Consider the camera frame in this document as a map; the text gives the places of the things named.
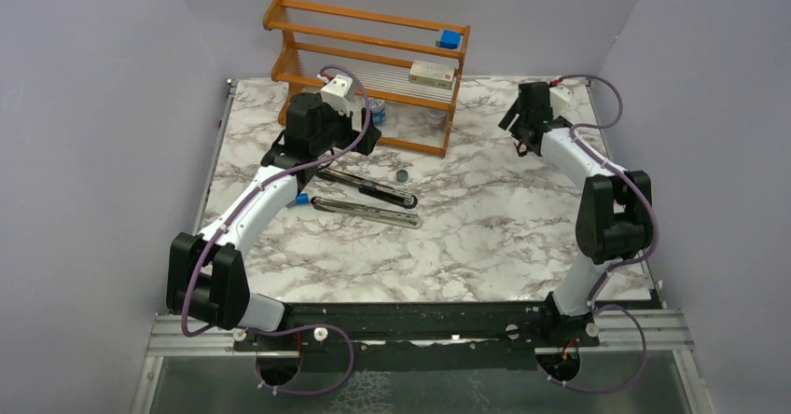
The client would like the small dark round cap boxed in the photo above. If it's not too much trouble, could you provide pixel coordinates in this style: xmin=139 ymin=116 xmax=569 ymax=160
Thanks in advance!
xmin=395 ymin=170 xmax=409 ymax=183

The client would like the clear plastic jar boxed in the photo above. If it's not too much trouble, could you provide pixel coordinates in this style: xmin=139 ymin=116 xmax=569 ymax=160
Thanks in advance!
xmin=425 ymin=109 xmax=448 ymax=130

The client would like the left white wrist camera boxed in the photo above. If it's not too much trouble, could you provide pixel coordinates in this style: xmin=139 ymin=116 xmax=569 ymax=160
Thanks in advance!
xmin=317 ymin=72 xmax=357 ymax=117

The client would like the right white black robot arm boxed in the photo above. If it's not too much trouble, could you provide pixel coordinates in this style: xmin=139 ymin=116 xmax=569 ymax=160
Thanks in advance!
xmin=499 ymin=79 xmax=658 ymax=346

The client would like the white green staples carton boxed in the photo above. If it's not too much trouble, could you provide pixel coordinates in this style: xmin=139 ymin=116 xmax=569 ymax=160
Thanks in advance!
xmin=409 ymin=61 xmax=455 ymax=90

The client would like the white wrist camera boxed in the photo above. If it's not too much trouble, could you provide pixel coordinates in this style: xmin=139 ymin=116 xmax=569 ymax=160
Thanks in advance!
xmin=317 ymin=72 xmax=357 ymax=117
xmin=549 ymin=83 xmax=574 ymax=117

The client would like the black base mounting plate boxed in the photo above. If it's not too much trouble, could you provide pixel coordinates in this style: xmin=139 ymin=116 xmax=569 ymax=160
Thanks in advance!
xmin=233 ymin=301 xmax=599 ymax=372

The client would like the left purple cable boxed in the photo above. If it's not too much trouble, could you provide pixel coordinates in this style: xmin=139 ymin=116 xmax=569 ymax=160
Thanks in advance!
xmin=179 ymin=64 xmax=375 ymax=338

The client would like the blue grey small cylinder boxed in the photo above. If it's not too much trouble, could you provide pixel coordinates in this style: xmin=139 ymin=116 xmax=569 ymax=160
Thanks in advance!
xmin=294 ymin=193 xmax=311 ymax=206

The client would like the silver chrome stapler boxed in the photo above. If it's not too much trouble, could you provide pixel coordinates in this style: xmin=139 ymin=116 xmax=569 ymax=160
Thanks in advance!
xmin=311 ymin=197 xmax=423 ymax=229

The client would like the blue box on shelf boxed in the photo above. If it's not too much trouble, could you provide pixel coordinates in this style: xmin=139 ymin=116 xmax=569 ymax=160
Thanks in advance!
xmin=435 ymin=29 xmax=463 ymax=50

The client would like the aluminium frame rail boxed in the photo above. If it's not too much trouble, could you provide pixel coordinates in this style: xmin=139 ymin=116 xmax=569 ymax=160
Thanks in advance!
xmin=132 ymin=300 xmax=713 ymax=413

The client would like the black stapler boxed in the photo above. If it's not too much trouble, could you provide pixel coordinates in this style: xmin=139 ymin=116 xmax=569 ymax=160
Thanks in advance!
xmin=316 ymin=168 xmax=418 ymax=209

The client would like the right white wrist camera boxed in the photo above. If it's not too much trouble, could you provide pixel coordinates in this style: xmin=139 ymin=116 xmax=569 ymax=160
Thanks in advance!
xmin=549 ymin=83 xmax=574 ymax=117

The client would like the orange wooden shelf rack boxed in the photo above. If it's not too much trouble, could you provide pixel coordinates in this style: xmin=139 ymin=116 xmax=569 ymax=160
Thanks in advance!
xmin=262 ymin=0 xmax=471 ymax=156

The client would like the blue white plastic jar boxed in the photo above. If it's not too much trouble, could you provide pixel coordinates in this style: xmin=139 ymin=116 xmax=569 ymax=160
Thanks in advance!
xmin=369 ymin=99 xmax=386 ymax=126

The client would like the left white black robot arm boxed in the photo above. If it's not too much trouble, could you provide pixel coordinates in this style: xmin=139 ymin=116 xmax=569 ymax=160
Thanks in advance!
xmin=166 ymin=86 xmax=381 ymax=350

